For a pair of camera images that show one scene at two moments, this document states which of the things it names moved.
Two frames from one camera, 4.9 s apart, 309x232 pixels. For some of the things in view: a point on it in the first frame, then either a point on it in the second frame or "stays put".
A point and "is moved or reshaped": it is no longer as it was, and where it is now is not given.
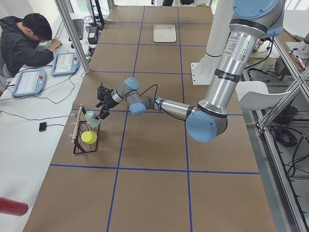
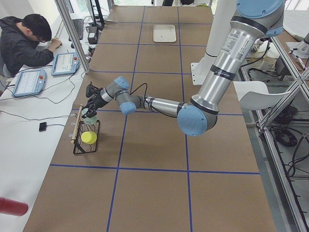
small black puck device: (42, 126) stays put
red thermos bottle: (10, 207) stays put
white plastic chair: (254, 95) stays put
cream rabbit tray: (164, 33) stays put
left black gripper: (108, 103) -> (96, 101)
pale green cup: (91, 120) is moved or reshaped
